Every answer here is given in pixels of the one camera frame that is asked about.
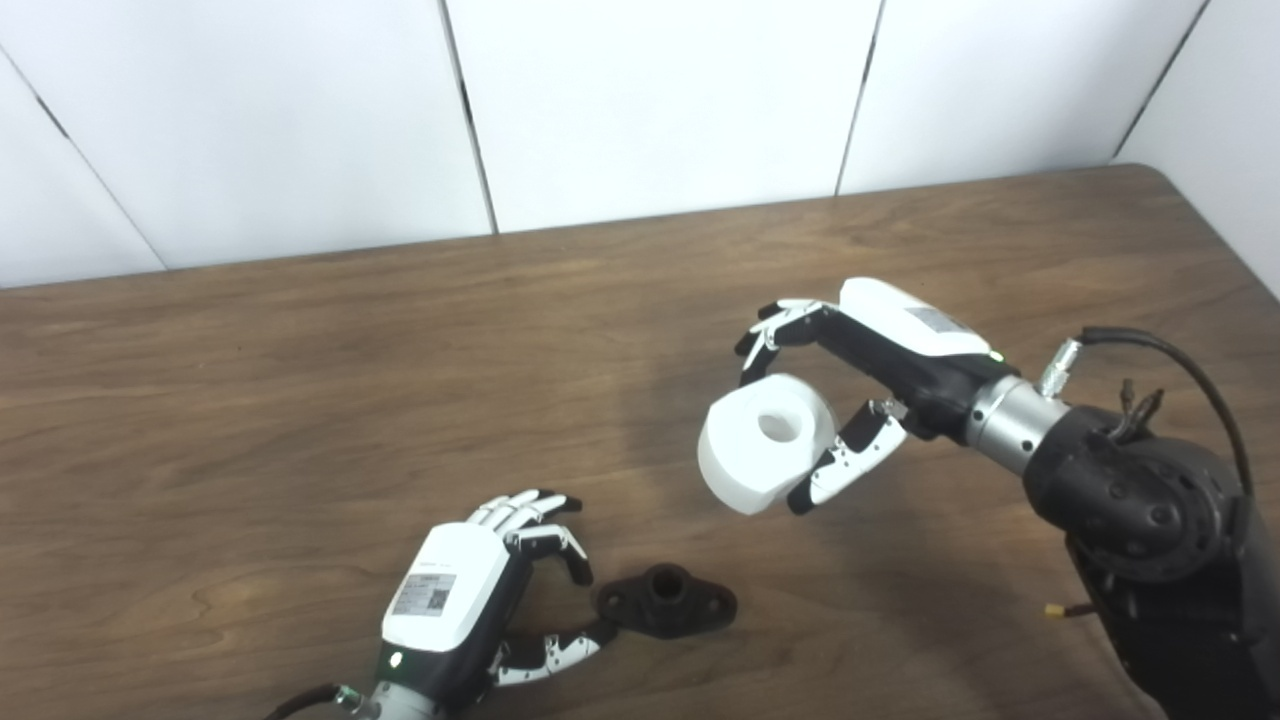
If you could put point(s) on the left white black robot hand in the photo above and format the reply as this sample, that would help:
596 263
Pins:
440 595

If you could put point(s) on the black flanged holder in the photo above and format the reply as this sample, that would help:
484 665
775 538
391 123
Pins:
665 605

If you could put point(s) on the round white piece with holes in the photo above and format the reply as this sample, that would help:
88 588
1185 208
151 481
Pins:
740 450

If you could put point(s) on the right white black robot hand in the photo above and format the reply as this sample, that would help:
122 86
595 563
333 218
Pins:
920 350

